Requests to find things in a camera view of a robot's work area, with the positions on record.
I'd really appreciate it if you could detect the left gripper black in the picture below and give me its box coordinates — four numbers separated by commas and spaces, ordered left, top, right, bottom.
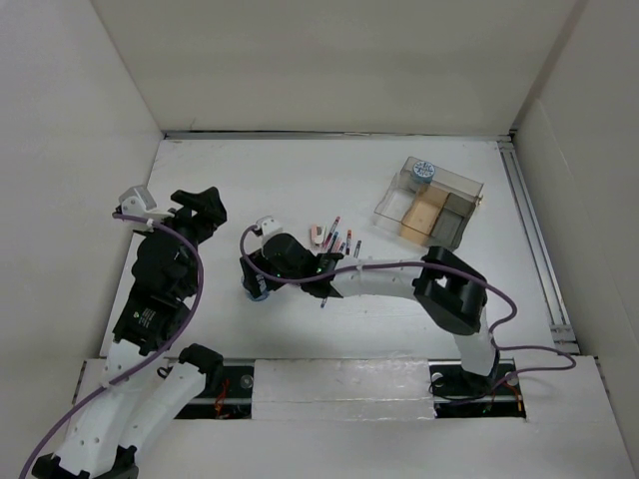
141, 187, 226, 294

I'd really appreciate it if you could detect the pink white stapler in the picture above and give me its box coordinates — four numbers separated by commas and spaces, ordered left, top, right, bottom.
310, 225, 326, 248

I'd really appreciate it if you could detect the blue round jar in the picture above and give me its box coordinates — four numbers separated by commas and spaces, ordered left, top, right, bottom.
242, 278, 270, 302
410, 160, 436, 185

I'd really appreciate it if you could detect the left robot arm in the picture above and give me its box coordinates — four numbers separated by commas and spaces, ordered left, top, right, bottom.
20, 186, 227, 478

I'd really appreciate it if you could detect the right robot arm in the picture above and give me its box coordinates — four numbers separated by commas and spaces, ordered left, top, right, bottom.
240, 233, 500, 397

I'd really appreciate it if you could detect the clear desk organizer box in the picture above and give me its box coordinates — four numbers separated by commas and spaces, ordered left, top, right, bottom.
373, 157, 483, 250

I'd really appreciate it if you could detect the teal capped pen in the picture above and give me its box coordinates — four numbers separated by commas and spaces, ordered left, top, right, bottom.
327, 232, 338, 252

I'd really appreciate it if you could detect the pink capped red pen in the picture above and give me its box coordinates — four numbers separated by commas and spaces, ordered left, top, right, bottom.
322, 216, 340, 250

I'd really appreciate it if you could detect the black capped pen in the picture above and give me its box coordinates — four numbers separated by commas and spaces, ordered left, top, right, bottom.
353, 240, 362, 258

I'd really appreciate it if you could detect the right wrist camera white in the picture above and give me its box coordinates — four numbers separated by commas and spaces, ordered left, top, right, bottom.
254, 216, 284, 240

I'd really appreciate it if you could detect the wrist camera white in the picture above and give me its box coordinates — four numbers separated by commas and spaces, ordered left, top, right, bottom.
115, 185, 174, 223
254, 216, 284, 240

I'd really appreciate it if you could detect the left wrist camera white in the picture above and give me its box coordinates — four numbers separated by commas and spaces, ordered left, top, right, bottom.
115, 185, 174, 223

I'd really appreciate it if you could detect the front mounting rail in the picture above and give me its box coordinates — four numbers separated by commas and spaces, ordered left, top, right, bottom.
178, 358, 526, 422

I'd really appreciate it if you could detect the back aluminium rail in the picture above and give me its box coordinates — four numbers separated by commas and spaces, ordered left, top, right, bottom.
164, 130, 512, 141

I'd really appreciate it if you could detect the aluminium rail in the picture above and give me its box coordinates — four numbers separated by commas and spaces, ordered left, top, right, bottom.
164, 130, 512, 141
497, 136, 581, 355

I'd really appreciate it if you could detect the right aluminium rail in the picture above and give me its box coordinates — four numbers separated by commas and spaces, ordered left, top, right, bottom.
497, 136, 581, 355

